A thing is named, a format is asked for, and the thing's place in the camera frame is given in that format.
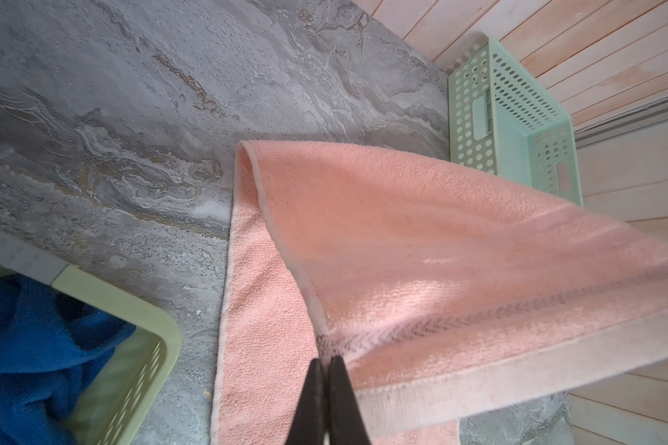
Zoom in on mint green plastic basket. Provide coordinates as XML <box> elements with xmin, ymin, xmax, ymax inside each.
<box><xmin>448</xmin><ymin>36</ymin><xmax>583</xmax><ymax>205</ymax></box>

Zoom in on blue towel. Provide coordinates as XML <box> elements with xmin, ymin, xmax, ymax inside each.
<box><xmin>0</xmin><ymin>274</ymin><xmax>135</xmax><ymax>444</ymax></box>

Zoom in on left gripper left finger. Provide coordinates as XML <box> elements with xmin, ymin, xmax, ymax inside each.
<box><xmin>285</xmin><ymin>359</ymin><xmax>328</xmax><ymax>445</ymax></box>

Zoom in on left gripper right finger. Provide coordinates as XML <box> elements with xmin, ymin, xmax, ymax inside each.
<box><xmin>328</xmin><ymin>356</ymin><xmax>371</xmax><ymax>445</ymax></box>

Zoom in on pink towel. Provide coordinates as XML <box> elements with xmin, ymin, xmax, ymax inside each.
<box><xmin>211</xmin><ymin>140</ymin><xmax>668</xmax><ymax>444</ymax></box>

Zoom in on yellow-green plastic basket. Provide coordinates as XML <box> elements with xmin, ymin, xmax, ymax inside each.
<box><xmin>0</xmin><ymin>230</ymin><xmax>182</xmax><ymax>444</ymax></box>

